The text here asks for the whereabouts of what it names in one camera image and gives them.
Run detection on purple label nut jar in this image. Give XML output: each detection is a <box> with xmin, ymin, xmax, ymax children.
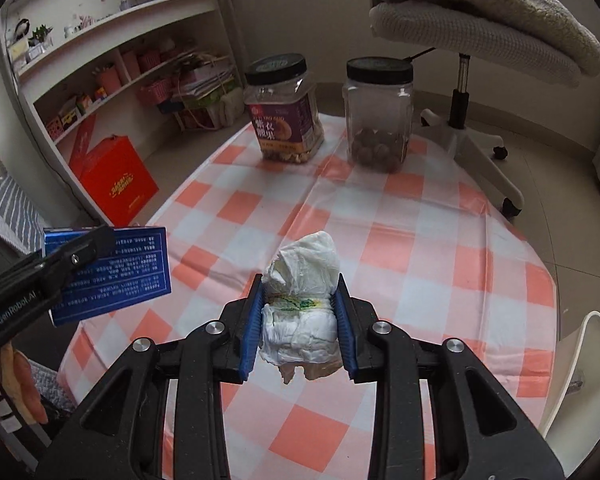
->
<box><xmin>243</xmin><ymin>53</ymin><xmax>326</xmax><ymax>166</ymax></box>

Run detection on white bookshelf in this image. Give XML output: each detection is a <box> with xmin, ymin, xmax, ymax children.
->
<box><xmin>0</xmin><ymin>0</ymin><xmax>247</xmax><ymax>227</ymax></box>

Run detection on stack of papers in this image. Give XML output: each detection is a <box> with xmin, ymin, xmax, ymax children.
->
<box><xmin>177</xmin><ymin>52</ymin><xmax>244</xmax><ymax>111</ymax></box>

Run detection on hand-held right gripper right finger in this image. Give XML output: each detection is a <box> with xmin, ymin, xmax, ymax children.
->
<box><xmin>332</xmin><ymin>275</ymin><xmax>567</xmax><ymax>480</ymax></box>

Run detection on red gift box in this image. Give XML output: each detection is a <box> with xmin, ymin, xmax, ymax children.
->
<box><xmin>78</xmin><ymin>134</ymin><xmax>160</xmax><ymax>229</ymax></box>

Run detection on red paper folder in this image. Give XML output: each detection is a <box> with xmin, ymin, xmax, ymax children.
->
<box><xmin>68</xmin><ymin>113</ymin><xmax>101</xmax><ymax>174</ymax></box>

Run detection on person's left hand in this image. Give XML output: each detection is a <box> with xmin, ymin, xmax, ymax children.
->
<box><xmin>0</xmin><ymin>345</ymin><xmax>50</xmax><ymax>427</ymax></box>

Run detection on white tissue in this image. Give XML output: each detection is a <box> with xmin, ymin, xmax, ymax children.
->
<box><xmin>258</xmin><ymin>231</ymin><xmax>342</xmax><ymax>386</ymax></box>

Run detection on pink storage basket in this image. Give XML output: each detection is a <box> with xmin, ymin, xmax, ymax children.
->
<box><xmin>139</xmin><ymin>78</ymin><xmax>176</xmax><ymax>106</ymax></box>
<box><xmin>137</xmin><ymin>49</ymin><xmax>161</xmax><ymax>74</ymax></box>

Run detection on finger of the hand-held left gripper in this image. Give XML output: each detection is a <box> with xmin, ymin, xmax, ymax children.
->
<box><xmin>27</xmin><ymin>225</ymin><xmax>116</xmax><ymax>307</ymax></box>

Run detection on clear jar with black lid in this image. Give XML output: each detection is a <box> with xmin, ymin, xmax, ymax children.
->
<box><xmin>342</xmin><ymin>56</ymin><xmax>415</xmax><ymax>175</ymax></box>

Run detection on grey office chair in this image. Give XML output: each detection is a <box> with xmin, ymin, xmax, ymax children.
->
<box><xmin>349</xmin><ymin>0</ymin><xmax>600</xmax><ymax>219</ymax></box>

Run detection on blue cardboard box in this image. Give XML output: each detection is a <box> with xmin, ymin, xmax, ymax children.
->
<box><xmin>43</xmin><ymin>226</ymin><xmax>173</xmax><ymax>328</ymax></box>

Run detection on grey striped cloth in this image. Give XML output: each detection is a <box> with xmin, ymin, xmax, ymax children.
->
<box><xmin>0</xmin><ymin>179</ymin><xmax>46</xmax><ymax>242</ymax></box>

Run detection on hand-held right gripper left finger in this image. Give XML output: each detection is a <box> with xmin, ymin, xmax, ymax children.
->
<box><xmin>34</xmin><ymin>272</ymin><xmax>264</xmax><ymax>480</ymax></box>

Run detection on white trash bin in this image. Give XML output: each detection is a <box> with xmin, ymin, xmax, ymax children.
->
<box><xmin>538</xmin><ymin>310</ymin><xmax>600</xmax><ymax>454</ymax></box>

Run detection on pink pen cup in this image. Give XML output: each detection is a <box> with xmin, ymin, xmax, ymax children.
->
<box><xmin>95</xmin><ymin>64</ymin><xmax>122</xmax><ymax>96</ymax></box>

